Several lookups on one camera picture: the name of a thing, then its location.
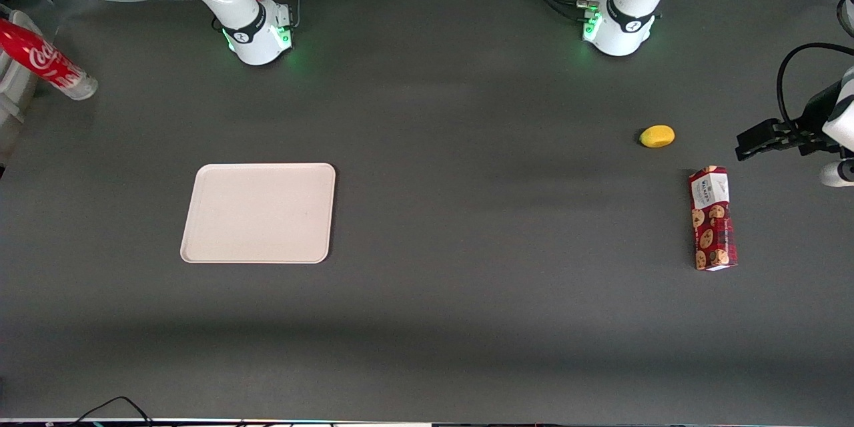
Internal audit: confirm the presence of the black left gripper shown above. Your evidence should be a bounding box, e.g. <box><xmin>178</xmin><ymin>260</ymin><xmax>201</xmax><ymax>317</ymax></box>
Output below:
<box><xmin>735</xmin><ymin>80</ymin><xmax>843</xmax><ymax>161</ymax></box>

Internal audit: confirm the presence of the red coke bottle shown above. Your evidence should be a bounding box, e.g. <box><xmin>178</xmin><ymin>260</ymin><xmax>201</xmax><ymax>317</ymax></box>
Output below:
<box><xmin>0</xmin><ymin>17</ymin><xmax>99</xmax><ymax>101</ymax></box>

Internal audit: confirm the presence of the white rectangular tray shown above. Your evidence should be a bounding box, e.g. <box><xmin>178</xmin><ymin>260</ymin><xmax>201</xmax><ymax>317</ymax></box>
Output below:
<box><xmin>180</xmin><ymin>162</ymin><xmax>337</xmax><ymax>265</ymax></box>

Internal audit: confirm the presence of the red cookie box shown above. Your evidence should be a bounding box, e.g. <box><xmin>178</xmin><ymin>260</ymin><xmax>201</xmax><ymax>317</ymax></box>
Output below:
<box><xmin>688</xmin><ymin>165</ymin><xmax>739</xmax><ymax>272</ymax></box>

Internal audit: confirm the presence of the yellow lemon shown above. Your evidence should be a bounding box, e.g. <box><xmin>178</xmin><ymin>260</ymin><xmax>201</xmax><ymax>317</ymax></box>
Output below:
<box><xmin>639</xmin><ymin>125</ymin><xmax>676</xmax><ymax>149</ymax></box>

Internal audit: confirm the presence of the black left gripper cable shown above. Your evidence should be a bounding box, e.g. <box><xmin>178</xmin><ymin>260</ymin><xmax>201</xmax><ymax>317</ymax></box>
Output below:
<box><xmin>776</xmin><ymin>43</ymin><xmax>854</xmax><ymax>137</ymax></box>

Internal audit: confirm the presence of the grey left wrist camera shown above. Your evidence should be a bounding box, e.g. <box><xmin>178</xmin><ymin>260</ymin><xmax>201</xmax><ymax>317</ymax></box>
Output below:
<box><xmin>820</xmin><ymin>159</ymin><xmax>854</xmax><ymax>188</ymax></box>

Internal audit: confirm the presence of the black thin cable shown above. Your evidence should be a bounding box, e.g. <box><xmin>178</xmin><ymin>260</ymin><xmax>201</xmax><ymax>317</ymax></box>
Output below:
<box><xmin>65</xmin><ymin>396</ymin><xmax>155</xmax><ymax>427</ymax></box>

